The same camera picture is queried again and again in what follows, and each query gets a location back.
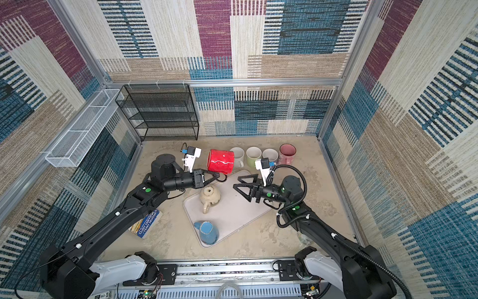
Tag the pink patterned mug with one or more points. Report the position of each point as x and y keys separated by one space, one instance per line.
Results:
x=287 y=154

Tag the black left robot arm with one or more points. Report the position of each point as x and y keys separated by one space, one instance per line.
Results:
x=66 y=271

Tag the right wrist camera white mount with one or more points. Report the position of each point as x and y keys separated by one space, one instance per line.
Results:
x=264 y=165

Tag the white wire mesh basket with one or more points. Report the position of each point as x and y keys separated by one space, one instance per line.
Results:
x=74 y=145

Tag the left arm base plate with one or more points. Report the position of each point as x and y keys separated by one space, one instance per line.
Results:
x=155 y=275

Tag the black wire mesh shelf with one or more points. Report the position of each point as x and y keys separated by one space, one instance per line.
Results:
x=159 y=112

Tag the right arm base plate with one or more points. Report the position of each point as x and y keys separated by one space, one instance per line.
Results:
x=291 y=270

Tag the purple mug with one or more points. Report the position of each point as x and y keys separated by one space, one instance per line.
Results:
x=271 y=154

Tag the blue mug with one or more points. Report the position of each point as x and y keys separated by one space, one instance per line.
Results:
x=208 y=233

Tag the red mug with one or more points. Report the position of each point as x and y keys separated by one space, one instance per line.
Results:
x=221 y=161

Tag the white mug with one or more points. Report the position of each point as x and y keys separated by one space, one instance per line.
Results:
x=238 y=157

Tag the beige speckled mug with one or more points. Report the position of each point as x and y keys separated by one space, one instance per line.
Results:
x=209 y=196

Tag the light green mug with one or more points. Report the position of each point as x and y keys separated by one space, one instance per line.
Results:
x=253 y=154

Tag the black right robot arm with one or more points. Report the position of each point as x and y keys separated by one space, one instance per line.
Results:
x=362 y=271

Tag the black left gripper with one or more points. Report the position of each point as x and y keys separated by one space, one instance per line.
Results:
x=198 y=179

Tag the blue book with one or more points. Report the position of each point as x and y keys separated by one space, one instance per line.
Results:
x=145 y=225

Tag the white plastic tray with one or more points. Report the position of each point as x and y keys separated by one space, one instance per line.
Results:
x=231 y=214

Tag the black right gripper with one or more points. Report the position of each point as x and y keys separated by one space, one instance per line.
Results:
x=257 y=193

